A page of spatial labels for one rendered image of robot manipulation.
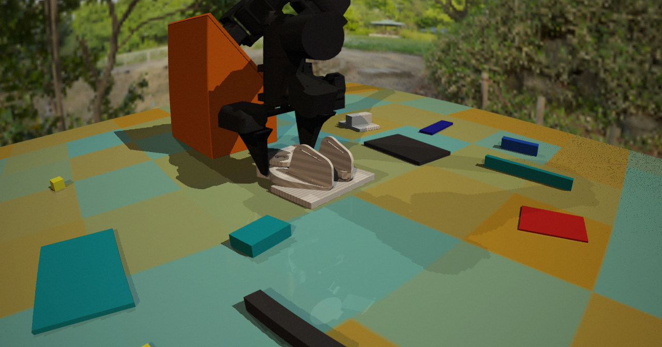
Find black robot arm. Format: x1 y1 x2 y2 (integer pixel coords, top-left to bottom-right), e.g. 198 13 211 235
219 0 351 118

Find teal flat plate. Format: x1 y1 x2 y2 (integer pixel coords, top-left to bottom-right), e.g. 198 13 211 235
32 229 136 335

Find small yellow cube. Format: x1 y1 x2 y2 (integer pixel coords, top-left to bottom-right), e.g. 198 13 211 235
50 176 65 192

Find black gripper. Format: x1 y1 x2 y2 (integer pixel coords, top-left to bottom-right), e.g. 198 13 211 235
218 57 336 175

